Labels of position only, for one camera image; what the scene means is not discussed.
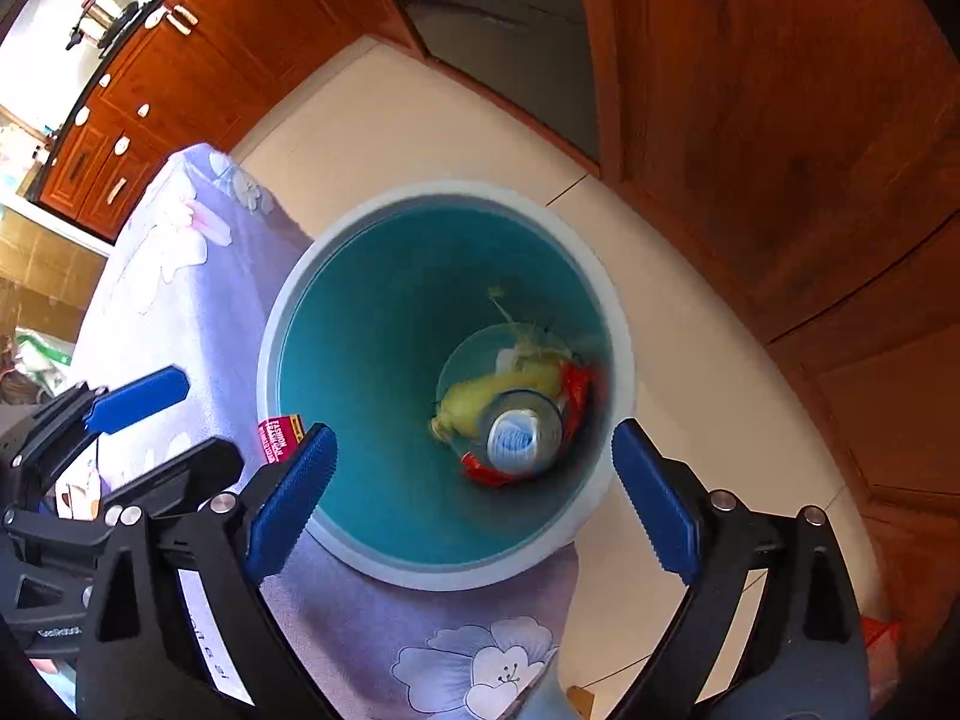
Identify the steel pressure cooker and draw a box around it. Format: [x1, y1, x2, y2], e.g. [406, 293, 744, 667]
[64, 0, 143, 53]

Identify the wooden kitchen cabinet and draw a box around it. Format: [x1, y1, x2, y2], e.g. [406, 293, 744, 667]
[30, 0, 428, 241]

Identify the teal plastic waste bin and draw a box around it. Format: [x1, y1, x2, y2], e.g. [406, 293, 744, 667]
[257, 180, 638, 592]

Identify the green and white bag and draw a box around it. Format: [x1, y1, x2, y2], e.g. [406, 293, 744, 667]
[11, 326, 76, 398]

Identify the red snack wrapper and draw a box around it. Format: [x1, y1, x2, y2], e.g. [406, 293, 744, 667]
[459, 361, 601, 488]

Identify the red plastic bag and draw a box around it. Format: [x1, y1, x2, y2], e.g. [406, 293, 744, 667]
[859, 615, 905, 661]

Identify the brown wooden door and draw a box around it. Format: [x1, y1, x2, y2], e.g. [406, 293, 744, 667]
[570, 0, 960, 676]

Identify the purple floral tablecloth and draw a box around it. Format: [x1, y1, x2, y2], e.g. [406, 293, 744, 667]
[56, 142, 582, 720]

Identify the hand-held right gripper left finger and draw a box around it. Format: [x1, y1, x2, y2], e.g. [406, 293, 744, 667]
[75, 422, 340, 720]

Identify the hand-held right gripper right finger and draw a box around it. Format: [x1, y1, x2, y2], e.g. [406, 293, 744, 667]
[611, 418, 871, 720]

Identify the yellow banana peel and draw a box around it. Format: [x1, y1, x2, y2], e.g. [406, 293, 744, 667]
[429, 285, 578, 442]

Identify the small red packet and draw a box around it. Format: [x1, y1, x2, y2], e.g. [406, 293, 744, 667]
[257, 412, 308, 467]

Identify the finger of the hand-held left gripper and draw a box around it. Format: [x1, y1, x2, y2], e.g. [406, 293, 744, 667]
[0, 436, 242, 550]
[0, 365, 190, 496]

